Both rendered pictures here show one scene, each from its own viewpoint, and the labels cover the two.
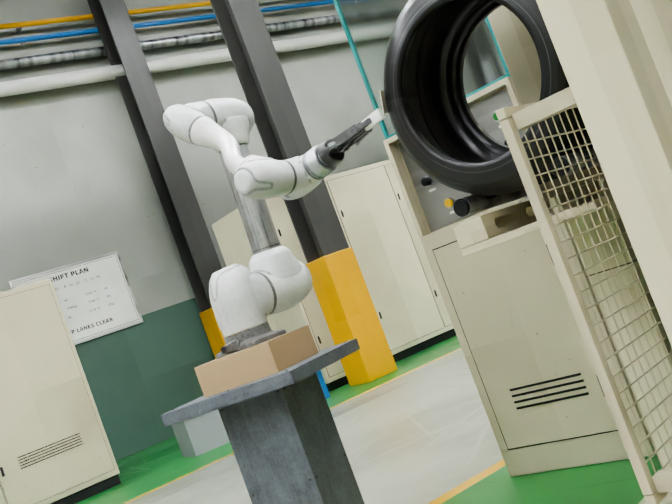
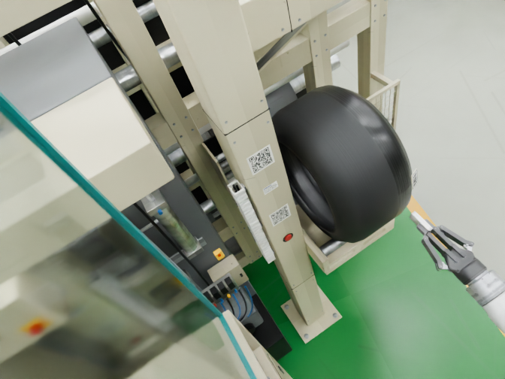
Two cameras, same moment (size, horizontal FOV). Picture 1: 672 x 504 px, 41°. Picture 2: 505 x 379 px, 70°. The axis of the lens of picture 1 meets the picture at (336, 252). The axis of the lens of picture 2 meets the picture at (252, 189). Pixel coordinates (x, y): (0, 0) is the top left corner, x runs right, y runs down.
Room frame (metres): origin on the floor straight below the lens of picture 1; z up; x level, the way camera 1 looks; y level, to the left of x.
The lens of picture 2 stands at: (3.03, -0.31, 2.24)
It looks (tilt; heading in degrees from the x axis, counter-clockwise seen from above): 51 degrees down; 216
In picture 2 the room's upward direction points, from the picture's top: 23 degrees counter-clockwise
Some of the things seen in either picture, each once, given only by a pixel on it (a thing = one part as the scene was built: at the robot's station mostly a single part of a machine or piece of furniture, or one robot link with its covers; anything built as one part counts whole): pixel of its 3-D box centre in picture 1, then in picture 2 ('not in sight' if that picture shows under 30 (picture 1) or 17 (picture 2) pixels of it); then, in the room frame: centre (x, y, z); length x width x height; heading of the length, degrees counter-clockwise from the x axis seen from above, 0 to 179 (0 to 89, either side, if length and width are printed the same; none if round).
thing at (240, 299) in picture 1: (237, 297); not in sight; (2.95, 0.36, 0.92); 0.18 x 0.16 x 0.22; 134
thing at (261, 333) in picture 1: (245, 339); not in sight; (2.92, 0.38, 0.78); 0.22 x 0.18 x 0.06; 145
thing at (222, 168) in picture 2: not in sight; (237, 162); (2.12, -0.98, 1.05); 0.20 x 0.15 x 0.30; 138
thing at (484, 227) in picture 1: (506, 220); (353, 238); (2.30, -0.44, 0.83); 0.36 x 0.09 x 0.06; 138
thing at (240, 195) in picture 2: not in sight; (255, 226); (2.49, -0.73, 1.19); 0.05 x 0.04 x 0.48; 48
